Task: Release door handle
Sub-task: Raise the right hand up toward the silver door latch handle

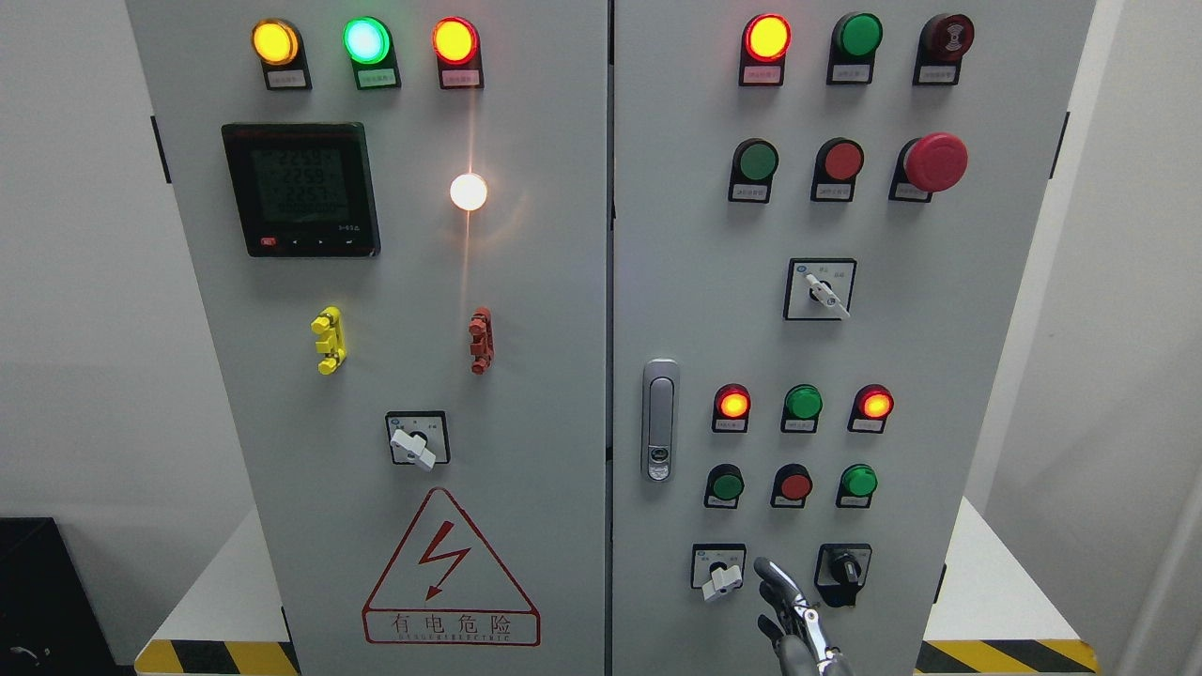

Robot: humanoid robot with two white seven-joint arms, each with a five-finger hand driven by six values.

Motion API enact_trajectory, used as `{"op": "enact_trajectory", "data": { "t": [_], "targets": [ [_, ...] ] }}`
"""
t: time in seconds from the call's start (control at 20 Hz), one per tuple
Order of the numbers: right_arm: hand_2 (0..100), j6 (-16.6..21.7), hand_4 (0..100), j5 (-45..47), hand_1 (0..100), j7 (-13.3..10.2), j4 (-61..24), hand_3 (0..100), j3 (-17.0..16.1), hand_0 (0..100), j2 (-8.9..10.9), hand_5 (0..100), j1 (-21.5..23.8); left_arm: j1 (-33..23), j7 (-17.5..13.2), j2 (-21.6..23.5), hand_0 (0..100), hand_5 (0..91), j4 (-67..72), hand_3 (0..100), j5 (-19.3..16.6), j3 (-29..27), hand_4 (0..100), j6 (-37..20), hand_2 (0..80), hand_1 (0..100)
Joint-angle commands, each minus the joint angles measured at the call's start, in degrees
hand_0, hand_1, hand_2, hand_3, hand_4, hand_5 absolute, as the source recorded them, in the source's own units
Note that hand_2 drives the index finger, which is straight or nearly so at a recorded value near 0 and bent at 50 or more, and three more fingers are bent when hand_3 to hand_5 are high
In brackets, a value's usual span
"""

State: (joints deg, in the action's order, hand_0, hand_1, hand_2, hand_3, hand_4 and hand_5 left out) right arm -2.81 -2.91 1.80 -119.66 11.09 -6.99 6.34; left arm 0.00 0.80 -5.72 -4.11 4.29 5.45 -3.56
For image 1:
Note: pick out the right door upper rotary switch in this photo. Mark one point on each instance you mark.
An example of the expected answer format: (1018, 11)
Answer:
(819, 289)

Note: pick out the black knob selector switch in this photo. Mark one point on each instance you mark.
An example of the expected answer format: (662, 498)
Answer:
(841, 572)

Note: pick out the black digital power meter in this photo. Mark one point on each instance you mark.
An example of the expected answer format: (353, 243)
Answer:
(303, 189)

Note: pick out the white platform hazard striped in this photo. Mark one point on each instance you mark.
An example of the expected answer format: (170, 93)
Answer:
(990, 616)

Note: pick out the green push button upper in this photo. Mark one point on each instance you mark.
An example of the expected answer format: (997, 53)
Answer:
(754, 160)

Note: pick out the white glowing indicator light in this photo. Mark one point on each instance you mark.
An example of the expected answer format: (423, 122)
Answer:
(468, 191)

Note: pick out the silver door handle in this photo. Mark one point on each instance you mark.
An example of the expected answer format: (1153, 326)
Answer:
(659, 404)

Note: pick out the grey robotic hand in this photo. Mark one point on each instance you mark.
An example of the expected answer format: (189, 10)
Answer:
(797, 636)

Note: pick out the green indicator middle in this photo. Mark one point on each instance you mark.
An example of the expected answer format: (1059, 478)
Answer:
(804, 403)

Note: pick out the green push button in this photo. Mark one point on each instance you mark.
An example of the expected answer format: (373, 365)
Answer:
(754, 160)
(725, 485)
(858, 484)

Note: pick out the dark red buzzer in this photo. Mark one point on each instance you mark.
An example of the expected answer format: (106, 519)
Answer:
(947, 37)

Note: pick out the grey cabinet door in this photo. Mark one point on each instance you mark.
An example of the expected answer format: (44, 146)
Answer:
(528, 437)
(824, 210)

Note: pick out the left door rotary switch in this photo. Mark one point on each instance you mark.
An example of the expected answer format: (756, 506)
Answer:
(418, 438)

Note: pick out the green push button lower right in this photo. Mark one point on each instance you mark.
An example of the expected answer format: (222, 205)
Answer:
(858, 484)

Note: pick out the black box at left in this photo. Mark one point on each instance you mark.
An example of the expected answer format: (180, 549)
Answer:
(48, 626)

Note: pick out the red emergency stop button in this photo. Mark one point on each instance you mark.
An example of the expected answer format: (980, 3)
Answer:
(935, 162)

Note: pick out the door rotary switch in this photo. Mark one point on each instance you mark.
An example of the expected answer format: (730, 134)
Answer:
(819, 289)
(418, 438)

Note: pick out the green push button lower left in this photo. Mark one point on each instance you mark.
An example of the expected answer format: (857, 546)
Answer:
(725, 485)

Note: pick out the lit red indicator left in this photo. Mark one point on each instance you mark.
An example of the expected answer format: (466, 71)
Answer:
(732, 402)

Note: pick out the red lit indicator top right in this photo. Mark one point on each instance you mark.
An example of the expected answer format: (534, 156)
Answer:
(767, 38)

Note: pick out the green lit indicator light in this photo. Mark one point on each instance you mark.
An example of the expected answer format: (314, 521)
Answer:
(366, 40)

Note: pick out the green indicator top right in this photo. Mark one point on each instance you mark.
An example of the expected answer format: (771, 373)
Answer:
(858, 34)

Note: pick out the grey right cabinet door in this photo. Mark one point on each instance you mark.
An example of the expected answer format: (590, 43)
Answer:
(824, 210)

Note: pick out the red ringed yellow indicator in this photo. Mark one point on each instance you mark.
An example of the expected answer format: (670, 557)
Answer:
(455, 41)

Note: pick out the white lower rotary switch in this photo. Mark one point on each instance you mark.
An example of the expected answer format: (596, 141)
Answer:
(717, 569)

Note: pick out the grey left cabinet door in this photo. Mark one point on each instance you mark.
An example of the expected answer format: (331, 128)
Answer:
(528, 437)

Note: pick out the red push button upper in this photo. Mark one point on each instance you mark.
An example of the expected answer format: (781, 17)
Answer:
(839, 159)

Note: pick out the yellow indicator light top left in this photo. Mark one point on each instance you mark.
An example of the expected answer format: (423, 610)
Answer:
(276, 42)

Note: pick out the red electric hazard sign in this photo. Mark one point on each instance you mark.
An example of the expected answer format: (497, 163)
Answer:
(445, 583)

